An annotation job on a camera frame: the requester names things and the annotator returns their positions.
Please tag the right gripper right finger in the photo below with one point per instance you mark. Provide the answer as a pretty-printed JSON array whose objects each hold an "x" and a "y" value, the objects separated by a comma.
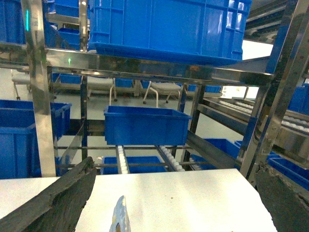
[{"x": 285, "y": 200}]

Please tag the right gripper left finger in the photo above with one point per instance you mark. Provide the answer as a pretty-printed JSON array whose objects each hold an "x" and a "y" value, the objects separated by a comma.
[{"x": 58, "y": 207}]

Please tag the flower gift bag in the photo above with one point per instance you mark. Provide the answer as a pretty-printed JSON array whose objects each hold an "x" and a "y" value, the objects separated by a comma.
[{"x": 120, "y": 218}]

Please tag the blue bin at left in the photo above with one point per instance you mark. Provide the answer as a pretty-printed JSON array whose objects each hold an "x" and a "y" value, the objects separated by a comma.
[{"x": 19, "y": 150}]

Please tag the white table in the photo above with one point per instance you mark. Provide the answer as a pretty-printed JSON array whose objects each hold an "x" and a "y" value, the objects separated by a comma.
[{"x": 196, "y": 201}]

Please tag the small blue bin on rollers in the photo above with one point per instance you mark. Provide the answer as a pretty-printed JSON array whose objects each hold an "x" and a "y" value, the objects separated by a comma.
[{"x": 127, "y": 125}]

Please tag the large blue crate above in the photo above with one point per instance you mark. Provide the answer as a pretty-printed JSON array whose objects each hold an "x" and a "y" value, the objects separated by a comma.
[{"x": 199, "y": 32}]

